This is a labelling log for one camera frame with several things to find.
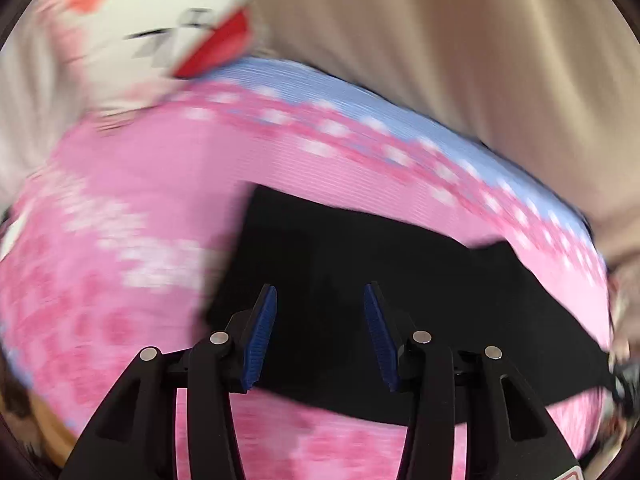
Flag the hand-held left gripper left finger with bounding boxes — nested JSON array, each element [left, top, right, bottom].
[[59, 284, 278, 480]]

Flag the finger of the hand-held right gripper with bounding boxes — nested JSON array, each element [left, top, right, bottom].
[[608, 360, 633, 407]]

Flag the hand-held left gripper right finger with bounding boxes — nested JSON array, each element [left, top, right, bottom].
[[363, 282, 581, 480]]

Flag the black pants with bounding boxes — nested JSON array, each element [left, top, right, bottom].
[[204, 183, 617, 425]]

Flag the pink floral bed sheet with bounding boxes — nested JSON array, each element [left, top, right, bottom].
[[0, 56, 615, 480]]

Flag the beige headboard cloth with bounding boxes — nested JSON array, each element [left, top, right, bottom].
[[0, 0, 640, 266]]

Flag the white cartoon face pillow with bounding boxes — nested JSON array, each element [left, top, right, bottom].
[[37, 0, 253, 118]]

